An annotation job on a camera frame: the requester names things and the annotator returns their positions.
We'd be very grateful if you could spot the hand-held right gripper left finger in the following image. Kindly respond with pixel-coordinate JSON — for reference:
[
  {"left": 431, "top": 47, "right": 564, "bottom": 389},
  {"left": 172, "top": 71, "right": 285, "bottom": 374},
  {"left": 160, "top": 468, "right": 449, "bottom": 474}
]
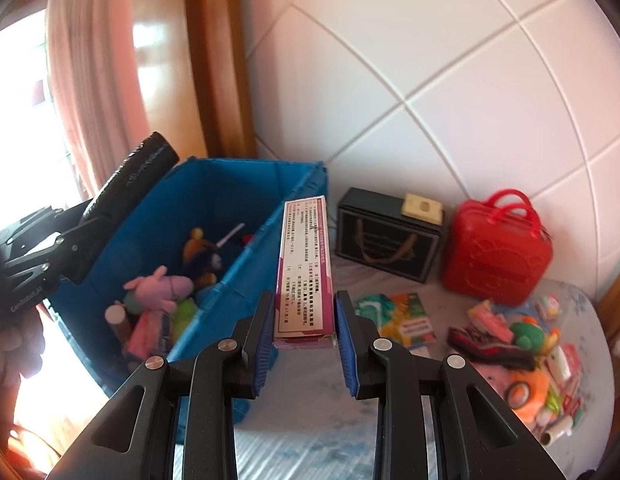
[{"left": 45, "top": 290, "right": 276, "bottom": 480}]

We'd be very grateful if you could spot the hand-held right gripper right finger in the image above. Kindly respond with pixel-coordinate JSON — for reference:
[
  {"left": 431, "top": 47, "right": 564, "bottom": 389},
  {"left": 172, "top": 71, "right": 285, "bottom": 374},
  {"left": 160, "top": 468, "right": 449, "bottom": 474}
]
[{"left": 334, "top": 290, "right": 566, "bottom": 480}]

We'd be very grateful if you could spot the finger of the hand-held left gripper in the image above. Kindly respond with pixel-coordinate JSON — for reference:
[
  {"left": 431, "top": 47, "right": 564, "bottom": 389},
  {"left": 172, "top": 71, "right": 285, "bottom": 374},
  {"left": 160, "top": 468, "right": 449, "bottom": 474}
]
[{"left": 55, "top": 210, "right": 118, "bottom": 283}]

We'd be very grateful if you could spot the pink pig plush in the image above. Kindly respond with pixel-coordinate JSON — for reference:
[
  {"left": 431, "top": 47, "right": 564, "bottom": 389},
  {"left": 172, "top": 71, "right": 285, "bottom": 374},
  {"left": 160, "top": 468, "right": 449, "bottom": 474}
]
[{"left": 122, "top": 265, "right": 197, "bottom": 313}]

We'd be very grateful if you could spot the pink purple carton box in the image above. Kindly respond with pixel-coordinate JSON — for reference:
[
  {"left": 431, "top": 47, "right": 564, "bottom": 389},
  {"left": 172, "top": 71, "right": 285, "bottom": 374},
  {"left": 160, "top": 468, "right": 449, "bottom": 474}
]
[{"left": 272, "top": 195, "right": 338, "bottom": 351}]

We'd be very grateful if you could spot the blue plastic crate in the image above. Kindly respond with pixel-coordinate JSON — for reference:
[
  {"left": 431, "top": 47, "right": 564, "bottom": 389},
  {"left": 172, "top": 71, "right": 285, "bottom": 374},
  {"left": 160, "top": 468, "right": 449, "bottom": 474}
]
[{"left": 42, "top": 156, "right": 330, "bottom": 416}]

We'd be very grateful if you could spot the person's left hand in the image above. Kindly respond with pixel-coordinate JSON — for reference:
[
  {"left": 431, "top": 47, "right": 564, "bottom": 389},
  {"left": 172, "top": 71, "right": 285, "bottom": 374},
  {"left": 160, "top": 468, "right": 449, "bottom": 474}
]
[{"left": 0, "top": 305, "right": 43, "bottom": 378}]

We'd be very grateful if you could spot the green wet wipes pack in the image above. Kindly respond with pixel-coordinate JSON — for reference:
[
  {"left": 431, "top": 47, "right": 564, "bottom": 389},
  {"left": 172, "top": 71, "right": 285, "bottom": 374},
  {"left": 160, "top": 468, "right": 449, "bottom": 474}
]
[{"left": 354, "top": 295, "right": 396, "bottom": 333}]

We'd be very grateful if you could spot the orange green packet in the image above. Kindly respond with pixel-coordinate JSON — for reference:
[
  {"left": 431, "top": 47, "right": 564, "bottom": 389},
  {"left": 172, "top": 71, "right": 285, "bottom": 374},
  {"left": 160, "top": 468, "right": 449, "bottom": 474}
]
[{"left": 380, "top": 292, "right": 437, "bottom": 346}]

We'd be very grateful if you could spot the brown cylinder white cap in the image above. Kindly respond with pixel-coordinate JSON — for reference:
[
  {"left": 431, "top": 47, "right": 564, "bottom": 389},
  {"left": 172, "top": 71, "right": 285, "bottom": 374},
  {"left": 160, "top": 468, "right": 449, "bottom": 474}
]
[{"left": 105, "top": 305, "right": 133, "bottom": 351}]

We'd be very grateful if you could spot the yellow green soft toy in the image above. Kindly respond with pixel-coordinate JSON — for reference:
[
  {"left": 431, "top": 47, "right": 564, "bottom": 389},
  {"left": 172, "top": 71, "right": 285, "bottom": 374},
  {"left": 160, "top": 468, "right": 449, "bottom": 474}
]
[{"left": 171, "top": 297, "right": 200, "bottom": 343}]

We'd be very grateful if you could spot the pale striped bed sheet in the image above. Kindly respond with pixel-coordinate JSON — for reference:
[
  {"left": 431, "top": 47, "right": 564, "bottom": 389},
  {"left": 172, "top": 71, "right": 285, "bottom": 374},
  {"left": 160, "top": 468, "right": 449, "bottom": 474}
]
[{"left": 230, "top": 255, "right": 616, "bottom": 480}]

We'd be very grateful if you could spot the pink soft toy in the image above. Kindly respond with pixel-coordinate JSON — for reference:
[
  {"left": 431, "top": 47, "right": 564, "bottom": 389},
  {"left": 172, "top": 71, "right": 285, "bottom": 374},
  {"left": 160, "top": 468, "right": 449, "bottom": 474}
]
[{"left": 472, "top": 360, "right": 516, "bottom": 393}]

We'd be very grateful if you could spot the window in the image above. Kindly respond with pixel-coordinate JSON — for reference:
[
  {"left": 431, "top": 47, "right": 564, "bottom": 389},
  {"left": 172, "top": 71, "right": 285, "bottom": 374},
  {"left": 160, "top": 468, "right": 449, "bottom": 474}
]
[{"left": 0, "top": 10, "right": 86, "bottom": 221}]

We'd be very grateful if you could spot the small beige box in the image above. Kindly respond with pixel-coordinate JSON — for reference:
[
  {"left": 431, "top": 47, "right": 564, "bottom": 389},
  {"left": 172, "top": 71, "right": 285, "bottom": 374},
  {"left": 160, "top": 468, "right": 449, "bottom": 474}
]
[{"left": 401, "top": 193, "right": 443, "bottom": 223}]

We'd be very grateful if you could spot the pink curtain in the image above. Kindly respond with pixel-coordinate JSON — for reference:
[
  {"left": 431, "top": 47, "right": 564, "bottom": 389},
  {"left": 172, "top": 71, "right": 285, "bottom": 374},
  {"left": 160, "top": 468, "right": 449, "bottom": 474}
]
[{"left": 45, "top": 0, "right": 156, "bottom": 206}]

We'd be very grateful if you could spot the red toy suitcase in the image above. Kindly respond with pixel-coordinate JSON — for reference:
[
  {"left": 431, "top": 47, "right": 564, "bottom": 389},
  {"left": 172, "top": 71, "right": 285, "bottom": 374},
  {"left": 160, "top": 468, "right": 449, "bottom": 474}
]
[{"left": 442, "top": 189, "right": 553, "bottom": 307}]

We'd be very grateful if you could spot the green plush toy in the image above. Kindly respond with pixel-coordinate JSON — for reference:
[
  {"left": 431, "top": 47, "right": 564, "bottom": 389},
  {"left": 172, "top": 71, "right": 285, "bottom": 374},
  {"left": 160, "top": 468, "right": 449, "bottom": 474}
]
[{"left": 509, "top": 319, "right": 561, "bottom": 356}]

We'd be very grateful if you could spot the orange plush toy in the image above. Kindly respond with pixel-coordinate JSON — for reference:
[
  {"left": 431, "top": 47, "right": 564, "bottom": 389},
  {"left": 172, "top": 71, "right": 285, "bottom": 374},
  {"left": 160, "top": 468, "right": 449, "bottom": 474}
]
[{"left": 505, "top": 367, "right": 551, "bottom": 423}]

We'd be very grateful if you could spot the pile of small packets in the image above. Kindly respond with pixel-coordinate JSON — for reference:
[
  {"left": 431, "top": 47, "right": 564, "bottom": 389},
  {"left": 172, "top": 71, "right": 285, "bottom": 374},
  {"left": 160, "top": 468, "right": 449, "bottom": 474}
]
[{"left": 465, "top": 292, "right": 588, "bottom": 436}]

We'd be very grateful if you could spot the white paper roll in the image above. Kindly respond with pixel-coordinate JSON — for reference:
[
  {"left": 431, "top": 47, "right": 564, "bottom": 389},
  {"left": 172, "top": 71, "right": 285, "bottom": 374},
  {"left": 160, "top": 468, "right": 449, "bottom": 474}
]
[{"left": 539, "top": 416, "right": 573, "bottom": 447}]

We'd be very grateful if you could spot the black gift box gold handle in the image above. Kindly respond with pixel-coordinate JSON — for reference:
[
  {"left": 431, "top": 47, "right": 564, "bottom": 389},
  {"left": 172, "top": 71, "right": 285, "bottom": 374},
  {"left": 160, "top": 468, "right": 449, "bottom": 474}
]
[{"left": 336, "top": 187, "right": 446, "bottom": 282}]

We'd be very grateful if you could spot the wooden headboard frame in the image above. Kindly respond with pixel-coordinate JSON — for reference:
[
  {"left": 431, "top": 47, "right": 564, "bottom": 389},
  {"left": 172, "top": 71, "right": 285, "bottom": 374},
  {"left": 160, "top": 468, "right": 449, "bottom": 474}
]
[{"left": 132, "top": 0, "right": 620, "bottom": 361}]

